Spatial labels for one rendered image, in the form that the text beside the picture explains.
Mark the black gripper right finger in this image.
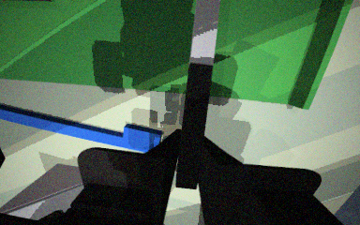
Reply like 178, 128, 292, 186
198, 136, 322, 225

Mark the green putting mat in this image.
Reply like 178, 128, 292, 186
0, 0, 324, 104

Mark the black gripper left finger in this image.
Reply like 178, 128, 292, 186
77, 129, 182, 225

